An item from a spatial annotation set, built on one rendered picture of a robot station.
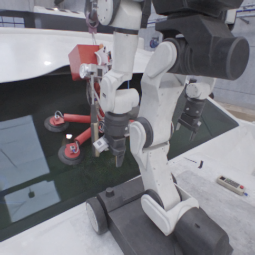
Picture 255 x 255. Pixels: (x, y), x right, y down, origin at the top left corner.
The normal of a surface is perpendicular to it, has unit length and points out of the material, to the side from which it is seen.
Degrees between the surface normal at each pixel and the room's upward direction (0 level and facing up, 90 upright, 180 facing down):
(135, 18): 83
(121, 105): 101
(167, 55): 90
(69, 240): 3
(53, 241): 10
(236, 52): 90
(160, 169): 60
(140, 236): 0
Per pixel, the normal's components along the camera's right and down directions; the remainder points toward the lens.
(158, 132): 0.54, 0.27
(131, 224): 0.02, -0.92
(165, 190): 0.41, -0.40
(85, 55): 0.58, -0.01
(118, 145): 0.53, 0.51
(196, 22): -0.84, 0.19
